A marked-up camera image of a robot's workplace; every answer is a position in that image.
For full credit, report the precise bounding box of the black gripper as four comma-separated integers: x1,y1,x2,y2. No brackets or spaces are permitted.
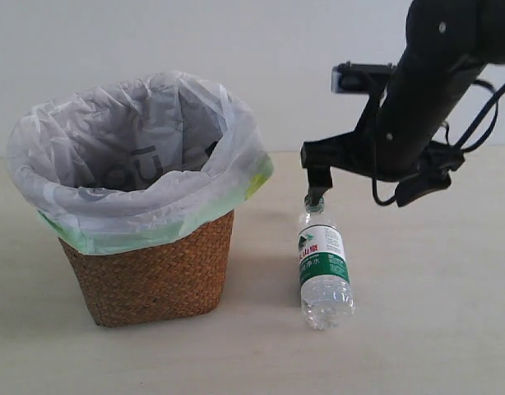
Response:
300,95,465,207

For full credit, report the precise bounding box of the clear water bottle green cap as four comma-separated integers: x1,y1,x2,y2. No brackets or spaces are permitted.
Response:
297,197,355,331

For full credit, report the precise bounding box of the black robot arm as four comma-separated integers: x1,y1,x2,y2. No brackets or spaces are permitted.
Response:
300,1,505,207

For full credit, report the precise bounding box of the woven wicker waste basket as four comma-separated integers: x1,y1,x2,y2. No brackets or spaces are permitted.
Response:
60,211,234,328

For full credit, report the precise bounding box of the white plastic bin liner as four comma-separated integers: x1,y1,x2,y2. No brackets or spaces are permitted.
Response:
5,71,274,256

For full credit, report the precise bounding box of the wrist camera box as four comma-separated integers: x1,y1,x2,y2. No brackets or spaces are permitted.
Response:
330,62,396,95

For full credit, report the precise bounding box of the black cable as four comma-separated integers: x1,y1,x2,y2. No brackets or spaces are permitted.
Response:
370,72,505,207

